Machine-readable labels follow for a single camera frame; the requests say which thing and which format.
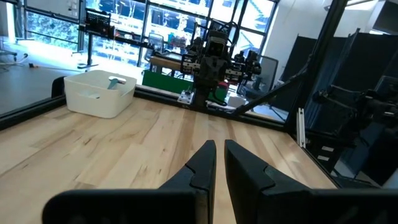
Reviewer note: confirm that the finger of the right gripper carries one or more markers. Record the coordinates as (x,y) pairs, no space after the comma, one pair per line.
(230,70)
(194,65)

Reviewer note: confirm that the grey desk monitor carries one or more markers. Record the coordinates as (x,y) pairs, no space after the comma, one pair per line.
(155,42)

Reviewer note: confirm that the black rounded object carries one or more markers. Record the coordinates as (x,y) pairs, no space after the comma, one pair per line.
(58,87)

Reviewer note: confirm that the green board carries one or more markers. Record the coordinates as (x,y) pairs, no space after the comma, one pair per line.
(164,82)

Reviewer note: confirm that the black office chair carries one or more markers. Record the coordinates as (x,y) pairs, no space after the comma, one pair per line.
(267,73)

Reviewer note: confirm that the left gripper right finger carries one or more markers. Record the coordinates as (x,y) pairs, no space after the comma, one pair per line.
(280,205)

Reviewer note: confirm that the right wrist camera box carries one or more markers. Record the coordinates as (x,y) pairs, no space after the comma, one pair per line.
(216,43)

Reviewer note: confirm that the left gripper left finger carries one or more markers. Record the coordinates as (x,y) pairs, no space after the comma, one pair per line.
(155,205)

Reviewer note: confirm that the red object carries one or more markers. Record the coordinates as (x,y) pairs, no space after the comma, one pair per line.
(223,85)

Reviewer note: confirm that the silver aluminium strip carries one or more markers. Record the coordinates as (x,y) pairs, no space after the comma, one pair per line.
(301,127)

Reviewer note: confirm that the wooden desk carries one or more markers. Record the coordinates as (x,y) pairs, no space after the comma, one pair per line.
(164,62)

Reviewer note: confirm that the black perforated rig stand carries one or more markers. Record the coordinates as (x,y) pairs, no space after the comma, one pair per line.
(98,20)

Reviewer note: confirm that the small white box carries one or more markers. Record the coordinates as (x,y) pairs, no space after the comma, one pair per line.
(236,101)

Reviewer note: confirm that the black partition panel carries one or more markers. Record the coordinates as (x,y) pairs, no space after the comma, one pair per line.
(357,77)

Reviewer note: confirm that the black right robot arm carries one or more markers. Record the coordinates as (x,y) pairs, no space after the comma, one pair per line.
(202,99)

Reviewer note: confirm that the white plastic bin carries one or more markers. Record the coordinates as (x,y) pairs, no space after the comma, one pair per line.
(93,99)

